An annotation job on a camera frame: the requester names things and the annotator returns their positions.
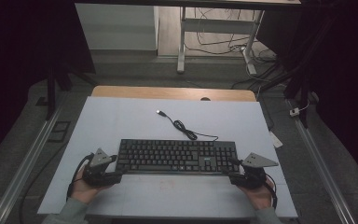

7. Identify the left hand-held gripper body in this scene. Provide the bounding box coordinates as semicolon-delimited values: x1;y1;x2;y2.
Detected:
81;147;124;189

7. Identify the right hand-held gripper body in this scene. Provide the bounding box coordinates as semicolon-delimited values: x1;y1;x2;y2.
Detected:
229;152;279;190

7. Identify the black computer keyboard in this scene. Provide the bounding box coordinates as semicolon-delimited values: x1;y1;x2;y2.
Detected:
115;138;241;175

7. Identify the person's right hand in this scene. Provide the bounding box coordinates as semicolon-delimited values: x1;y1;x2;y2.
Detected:
238;178;276;211

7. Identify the person's left hand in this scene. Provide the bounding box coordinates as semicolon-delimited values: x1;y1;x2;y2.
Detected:
70;169;114;205

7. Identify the white paper tag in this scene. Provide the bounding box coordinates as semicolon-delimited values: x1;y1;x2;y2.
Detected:
268;130;284;149

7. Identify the black floor plate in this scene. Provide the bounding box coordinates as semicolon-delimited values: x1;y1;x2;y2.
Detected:
48;120;72;144

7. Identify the black metal stand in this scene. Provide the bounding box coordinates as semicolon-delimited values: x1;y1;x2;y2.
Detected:
45;60;98;121
282;62;312;129

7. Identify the dark curtain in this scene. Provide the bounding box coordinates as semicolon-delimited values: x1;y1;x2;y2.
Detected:
0;0;96;171
256;0;358;189

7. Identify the white cabinet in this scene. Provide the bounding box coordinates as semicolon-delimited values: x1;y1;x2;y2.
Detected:
75;3;159;51

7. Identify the desk with white legs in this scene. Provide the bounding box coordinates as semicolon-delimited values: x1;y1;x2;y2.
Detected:
74;0;302;76

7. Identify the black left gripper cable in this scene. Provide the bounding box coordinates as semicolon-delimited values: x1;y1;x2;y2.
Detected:
66;152;96;201

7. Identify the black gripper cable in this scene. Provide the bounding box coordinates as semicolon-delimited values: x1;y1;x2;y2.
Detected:
262;172;279;210
66;152;96;201

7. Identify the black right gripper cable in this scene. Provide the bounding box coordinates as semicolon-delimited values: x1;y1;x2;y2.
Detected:
262;172;279;210

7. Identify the black keyboard cable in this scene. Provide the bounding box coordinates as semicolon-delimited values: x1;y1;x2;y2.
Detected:
156;109;219;142

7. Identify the aluminium rail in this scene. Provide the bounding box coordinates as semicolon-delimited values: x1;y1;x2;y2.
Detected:
0;102;63;224
287;99;357;224

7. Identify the tangle of floor cables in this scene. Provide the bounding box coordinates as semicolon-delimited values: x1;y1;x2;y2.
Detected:
185;7;278;64

